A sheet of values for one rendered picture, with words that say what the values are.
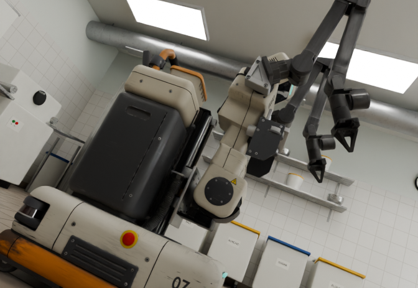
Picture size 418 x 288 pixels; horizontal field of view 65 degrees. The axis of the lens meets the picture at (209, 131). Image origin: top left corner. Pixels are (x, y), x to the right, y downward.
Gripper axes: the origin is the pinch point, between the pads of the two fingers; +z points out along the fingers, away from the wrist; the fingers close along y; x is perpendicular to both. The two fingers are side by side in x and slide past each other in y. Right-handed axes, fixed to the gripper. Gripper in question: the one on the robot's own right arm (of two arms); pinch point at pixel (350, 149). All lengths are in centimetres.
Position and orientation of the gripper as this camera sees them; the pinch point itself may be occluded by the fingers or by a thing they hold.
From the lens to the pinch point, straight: 116.9
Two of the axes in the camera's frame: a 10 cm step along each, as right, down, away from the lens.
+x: -9.9, 1.0, 0.4
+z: 0.7, 9.2, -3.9
